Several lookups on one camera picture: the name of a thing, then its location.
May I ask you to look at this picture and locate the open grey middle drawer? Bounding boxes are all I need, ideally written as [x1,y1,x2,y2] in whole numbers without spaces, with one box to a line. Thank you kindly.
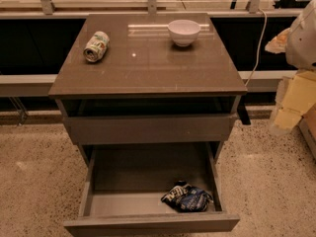
[64,142,240,237]

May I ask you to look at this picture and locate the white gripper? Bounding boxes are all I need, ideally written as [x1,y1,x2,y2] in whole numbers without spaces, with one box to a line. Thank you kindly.
[265,28,316,130]

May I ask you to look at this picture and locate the metal railing frame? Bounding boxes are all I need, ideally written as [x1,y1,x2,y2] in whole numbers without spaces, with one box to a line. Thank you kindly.
[0,0,316,18]

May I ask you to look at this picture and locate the white bowl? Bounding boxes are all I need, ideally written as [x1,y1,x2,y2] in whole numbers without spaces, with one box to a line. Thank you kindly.
[168,20,200,46]

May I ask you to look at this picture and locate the white cable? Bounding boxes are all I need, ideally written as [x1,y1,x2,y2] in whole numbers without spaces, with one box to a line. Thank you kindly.
[244,7,269,87]

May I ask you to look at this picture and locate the green white soda can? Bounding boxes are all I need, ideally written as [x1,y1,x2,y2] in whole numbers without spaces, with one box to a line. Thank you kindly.
[83,31,110,62]

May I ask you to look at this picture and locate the blue chip bag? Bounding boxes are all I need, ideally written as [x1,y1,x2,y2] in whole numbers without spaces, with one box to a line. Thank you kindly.
[161,181,214,212]

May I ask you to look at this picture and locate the cardboard box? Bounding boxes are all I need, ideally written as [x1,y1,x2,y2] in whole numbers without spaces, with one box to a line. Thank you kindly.
[299,105,316,159]

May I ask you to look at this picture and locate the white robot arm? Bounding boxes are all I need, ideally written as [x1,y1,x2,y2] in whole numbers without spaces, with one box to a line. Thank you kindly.
[265,0,316,135]

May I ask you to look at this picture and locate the grey drawer cabinet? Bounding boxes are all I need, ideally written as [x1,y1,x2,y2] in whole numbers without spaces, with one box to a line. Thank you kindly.
[49,14,247,160]

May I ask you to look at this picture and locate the closed grey top drawer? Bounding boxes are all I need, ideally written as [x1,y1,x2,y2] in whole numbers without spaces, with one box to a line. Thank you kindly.
[64,115,237,145]

